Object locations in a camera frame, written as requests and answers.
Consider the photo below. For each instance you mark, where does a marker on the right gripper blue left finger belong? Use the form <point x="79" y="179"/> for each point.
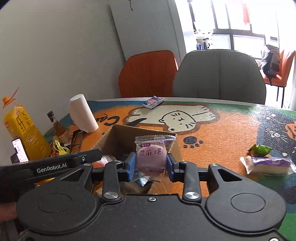
<point x="115" y="172"/>

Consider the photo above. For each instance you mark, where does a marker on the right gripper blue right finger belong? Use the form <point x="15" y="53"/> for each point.
<point x="186" y="173"/>

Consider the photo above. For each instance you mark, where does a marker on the purple mochi packet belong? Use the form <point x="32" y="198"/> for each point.
<point x="151" y="153"/>

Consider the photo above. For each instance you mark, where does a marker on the green candy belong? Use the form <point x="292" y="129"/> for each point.
<point x="260" y="150"/>

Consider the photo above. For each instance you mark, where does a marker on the person left hand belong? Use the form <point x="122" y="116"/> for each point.
<point x="8" y="211"/>

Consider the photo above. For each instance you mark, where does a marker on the smartphone on stand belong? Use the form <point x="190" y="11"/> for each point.
<point x="20" y="154"/>

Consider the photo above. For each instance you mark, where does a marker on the brown cardboard box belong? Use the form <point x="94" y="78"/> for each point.
<point x="119" y="140"/>

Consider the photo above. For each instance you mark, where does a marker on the colourful cartoon table mat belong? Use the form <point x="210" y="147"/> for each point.
<point x="209" y="131"/>

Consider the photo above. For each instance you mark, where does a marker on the yellow plastic bag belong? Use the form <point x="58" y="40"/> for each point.
<point x="58" y="149"/>

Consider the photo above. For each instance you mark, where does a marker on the yellow oil bottle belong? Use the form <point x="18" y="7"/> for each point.
<point x="19" y="124"/>

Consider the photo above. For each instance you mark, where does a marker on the glass bottle amber liquid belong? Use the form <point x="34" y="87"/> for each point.
<point x="60" y="131"/>

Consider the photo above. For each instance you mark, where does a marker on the white paper towel roll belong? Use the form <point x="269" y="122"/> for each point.
<point x="81" y="114"/>

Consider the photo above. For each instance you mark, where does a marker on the small purple tissue pack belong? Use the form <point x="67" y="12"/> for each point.
<point x="153" y="102"/>

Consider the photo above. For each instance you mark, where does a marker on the purple label white cake pack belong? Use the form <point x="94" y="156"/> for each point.
<point x="268" y="166"/>

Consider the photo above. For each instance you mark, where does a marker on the orange dining chair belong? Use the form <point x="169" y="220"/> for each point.
<point x="148" y="74"/>

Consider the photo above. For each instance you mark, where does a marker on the grey dining chair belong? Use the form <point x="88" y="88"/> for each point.
<point x="220" y="74"/>

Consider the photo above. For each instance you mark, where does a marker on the dark backpack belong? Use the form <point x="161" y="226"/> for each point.
<point x="270" y="61"/>

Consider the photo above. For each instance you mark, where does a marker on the far orange chair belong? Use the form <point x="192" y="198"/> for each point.
<point x="281" y="78"/>

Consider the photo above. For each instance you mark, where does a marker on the red hanging garment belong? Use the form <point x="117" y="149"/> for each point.
<point x="246" y="18"/>

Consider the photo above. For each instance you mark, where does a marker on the black wire rack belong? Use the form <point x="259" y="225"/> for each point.
<point x="76" y="141"/>

